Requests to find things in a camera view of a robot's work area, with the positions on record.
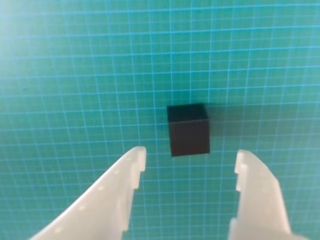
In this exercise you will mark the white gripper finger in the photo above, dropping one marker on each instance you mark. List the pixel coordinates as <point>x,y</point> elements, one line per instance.
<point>105,200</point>
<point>260,205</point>

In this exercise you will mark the black cube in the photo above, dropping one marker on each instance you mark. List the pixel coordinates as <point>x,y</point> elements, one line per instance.
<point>188,132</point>

